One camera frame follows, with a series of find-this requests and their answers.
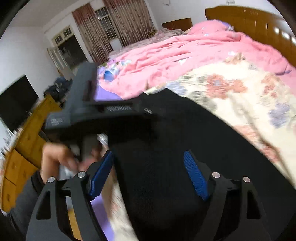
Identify purple floral bedsheet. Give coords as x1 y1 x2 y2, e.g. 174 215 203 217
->
91 61 137 240

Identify left hand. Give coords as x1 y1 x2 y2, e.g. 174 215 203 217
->
40 143 107 184

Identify floral cream bed quilt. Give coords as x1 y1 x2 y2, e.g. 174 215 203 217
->
100 52 296 241

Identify barred window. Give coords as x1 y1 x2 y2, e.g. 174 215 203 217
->
95 7 117 40

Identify white door with doorway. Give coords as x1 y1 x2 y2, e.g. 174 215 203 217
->
47 25 88 79

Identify brown wooden headboard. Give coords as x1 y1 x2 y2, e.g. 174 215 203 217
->
205 6 295 66

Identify black television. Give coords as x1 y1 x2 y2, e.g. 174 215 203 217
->
1 75 39 132

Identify grey sleeve left forearm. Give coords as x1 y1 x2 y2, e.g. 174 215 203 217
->
4 171 45 240

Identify yellow wooden dresser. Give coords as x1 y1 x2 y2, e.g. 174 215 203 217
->
1 95 61 212

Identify brown patterned curtain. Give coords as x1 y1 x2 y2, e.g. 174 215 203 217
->
72 0 154 63

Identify black pants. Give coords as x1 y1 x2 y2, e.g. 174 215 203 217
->
108 89 295 240

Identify pink duvet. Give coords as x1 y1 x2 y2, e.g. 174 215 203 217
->
112 20 295 99

